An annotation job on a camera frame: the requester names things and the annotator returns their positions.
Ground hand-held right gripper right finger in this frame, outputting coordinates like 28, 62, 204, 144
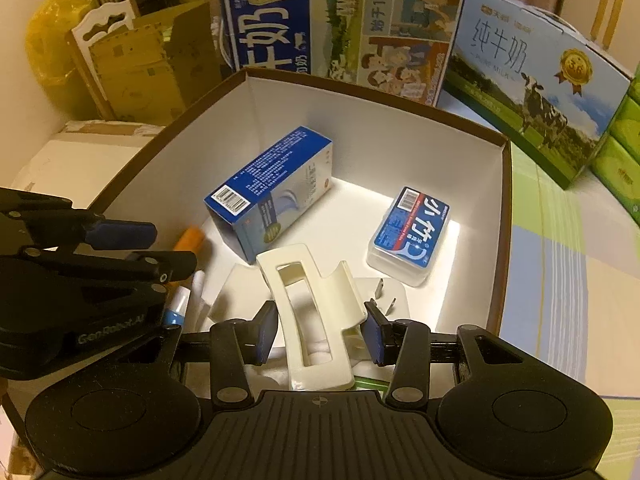
363, 300, 526, 407

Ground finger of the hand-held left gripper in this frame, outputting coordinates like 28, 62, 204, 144
0, 187, 157, 257
20, 247, 199, 284

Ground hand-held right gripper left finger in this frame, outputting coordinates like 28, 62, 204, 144
170, 301, 278, 408

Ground orange handled tool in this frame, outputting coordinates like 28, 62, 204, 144
172, 226, 203, 254

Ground white charger plug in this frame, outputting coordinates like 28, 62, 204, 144
350, 277, 411, 332

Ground blue hand cream tube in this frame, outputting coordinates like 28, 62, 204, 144
162, 285, 193, 329

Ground green and white box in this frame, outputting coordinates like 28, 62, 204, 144
350, 377, 391, 399

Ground white hair claw clip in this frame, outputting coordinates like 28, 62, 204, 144
256, 243, 368, 392

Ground blue dental floss case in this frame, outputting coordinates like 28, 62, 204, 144
366, 186, 453, 287

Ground small blue cardboard box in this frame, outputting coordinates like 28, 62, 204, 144
203, 126, 335, 264

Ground brown shoebox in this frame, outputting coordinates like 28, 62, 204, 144
100, 67, 513, 397

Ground stack of cardboard boxes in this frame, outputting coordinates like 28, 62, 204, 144
92, 0, 223, 123

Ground checked tablecloth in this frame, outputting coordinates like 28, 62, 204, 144
435, 90, 640, 401

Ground yellow plastic bag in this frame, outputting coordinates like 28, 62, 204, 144
25, 0, 98, 111

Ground white carved chair back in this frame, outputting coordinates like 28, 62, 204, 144
67, 0, 141, 121

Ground light blue milk carton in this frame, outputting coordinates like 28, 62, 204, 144
440, 0, 633, 191

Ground dark blue milk carton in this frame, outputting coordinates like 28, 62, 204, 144
215, 0, 471, 108

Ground pack of green tissue packets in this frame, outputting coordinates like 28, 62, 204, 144
590, 77, 640, 221

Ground yellow wall strips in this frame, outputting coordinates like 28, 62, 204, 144
587, 0, 626, 53

